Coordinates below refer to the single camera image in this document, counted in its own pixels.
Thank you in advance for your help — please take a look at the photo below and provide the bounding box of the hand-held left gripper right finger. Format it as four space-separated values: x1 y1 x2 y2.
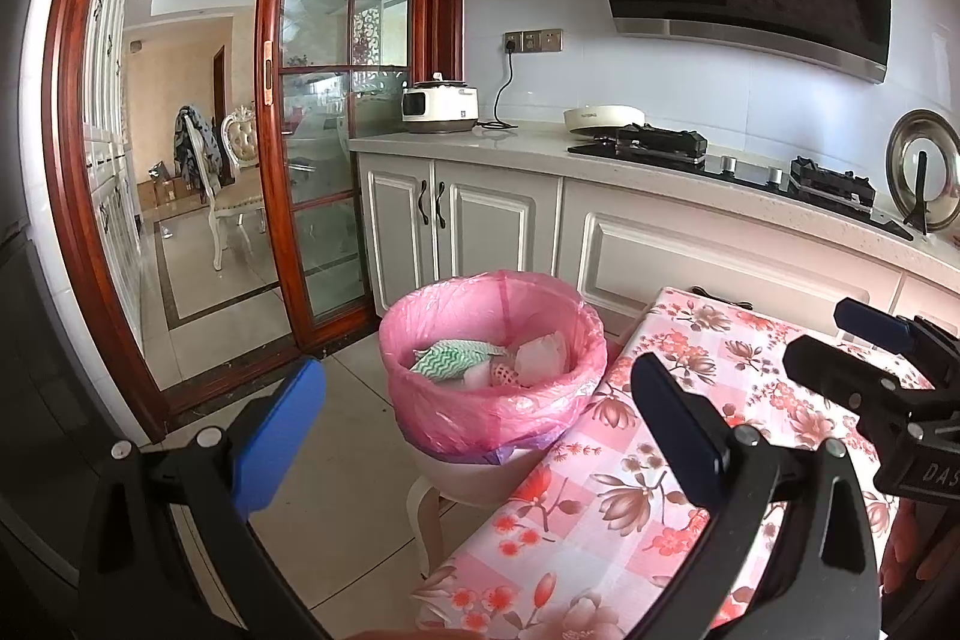
631 351 884 640

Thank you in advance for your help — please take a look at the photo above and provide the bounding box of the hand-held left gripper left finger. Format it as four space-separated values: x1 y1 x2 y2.
77 356 329 640

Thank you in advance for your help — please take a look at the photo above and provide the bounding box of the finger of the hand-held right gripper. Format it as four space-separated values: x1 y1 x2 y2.
834 299 960 380
784 334 960 440

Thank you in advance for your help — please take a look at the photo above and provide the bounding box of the white plastic bag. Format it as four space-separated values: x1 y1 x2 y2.
513 330 575 387

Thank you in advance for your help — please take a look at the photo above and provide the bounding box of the green striped cloth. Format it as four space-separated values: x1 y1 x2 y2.
408 339 505 383

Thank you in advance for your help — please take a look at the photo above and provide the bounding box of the bin with pink bag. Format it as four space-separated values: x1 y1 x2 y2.
378 269 609 510

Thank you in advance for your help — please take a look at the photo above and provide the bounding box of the person's right hand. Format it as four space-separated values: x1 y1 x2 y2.
877 496 960 611

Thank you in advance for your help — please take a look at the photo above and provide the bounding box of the pink floral tablecloth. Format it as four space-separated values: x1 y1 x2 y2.
412 286 942 640

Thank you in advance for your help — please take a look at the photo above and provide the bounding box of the black lid stand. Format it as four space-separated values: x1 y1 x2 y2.
904 151 935 236

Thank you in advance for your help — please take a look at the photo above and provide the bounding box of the white stool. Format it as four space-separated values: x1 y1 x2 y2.
405 460 542 581

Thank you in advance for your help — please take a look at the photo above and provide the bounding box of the steel pot lid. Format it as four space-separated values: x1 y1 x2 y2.
884 108 960 238

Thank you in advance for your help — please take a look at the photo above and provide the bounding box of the kitchen counter with cabinets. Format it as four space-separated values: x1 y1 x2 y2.
348 121 960 345

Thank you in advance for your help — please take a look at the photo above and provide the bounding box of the black gas stove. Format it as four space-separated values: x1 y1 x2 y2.
566 122 916 238

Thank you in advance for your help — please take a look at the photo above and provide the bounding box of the white dining chair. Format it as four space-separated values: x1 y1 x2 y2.
184 105 269 274

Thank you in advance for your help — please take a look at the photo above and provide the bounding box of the dark patterned garment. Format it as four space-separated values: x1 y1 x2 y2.
173 103 224 208

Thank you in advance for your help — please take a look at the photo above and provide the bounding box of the white hall cabinet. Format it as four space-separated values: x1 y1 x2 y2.
81 0 145 345

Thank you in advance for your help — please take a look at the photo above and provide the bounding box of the white electric pan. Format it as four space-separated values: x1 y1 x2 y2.
562 103 647 136

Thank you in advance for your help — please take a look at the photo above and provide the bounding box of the wooden glass sliding door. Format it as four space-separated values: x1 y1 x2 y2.
253 0 466 357

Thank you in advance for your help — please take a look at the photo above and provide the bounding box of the white rice cooker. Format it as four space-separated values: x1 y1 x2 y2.
400 76 483 136

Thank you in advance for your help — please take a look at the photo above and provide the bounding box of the wooden door frame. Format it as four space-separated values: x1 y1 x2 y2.
40 0 175 444

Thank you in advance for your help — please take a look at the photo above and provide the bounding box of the black power cable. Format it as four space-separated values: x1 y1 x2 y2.
478 51 520 131

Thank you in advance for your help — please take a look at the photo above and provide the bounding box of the wall socket with plug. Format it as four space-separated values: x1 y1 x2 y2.
503 28 564 55

